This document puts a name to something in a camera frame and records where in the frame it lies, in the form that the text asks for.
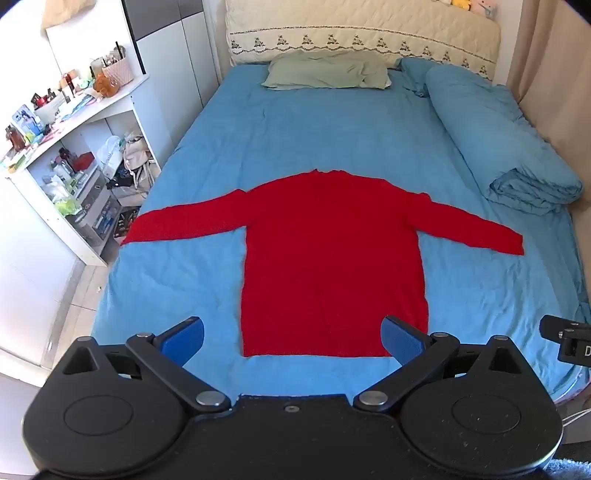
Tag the orange plush toy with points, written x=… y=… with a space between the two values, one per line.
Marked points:
x=105 y=86

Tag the rolled blue duvet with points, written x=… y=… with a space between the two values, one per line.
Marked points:
x=511 y=163

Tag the green pillow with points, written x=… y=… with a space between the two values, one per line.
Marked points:
x=324 y=69

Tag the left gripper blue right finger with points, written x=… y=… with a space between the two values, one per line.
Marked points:
x=423 y=358

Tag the white shelf unit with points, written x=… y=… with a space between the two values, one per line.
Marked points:
x=82 y=208

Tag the pink plush toy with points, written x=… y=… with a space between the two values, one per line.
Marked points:
x=486 y=8

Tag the pink basket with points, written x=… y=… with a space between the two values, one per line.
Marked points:
x=119 y=71

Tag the cream quilted headboard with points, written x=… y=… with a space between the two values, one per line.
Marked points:
x=258 y=31

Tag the beige curtain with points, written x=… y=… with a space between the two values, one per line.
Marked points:
x=550 y=75

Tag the beige hanging bag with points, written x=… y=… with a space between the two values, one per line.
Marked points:
x=57 y=12

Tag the red long-sleeve sweater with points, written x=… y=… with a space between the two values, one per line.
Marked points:
x=329 y=255

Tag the white grey wardrobe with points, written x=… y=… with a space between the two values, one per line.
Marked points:
x=173 y=48

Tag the beige handbag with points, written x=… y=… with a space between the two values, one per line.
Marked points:
x=137 y=161

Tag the white plastic bag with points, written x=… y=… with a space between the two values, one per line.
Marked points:
x=109 y=156

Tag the yellow plush toy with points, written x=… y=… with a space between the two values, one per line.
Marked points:
x=464 y=4

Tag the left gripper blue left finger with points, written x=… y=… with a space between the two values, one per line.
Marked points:
x=164 y=356

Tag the red box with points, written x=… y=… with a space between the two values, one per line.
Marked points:
x=82 y=162

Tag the blue white box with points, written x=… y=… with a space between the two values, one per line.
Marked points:
x=27 y=123

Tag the brown bottle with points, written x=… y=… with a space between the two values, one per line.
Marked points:
x=16 y=139

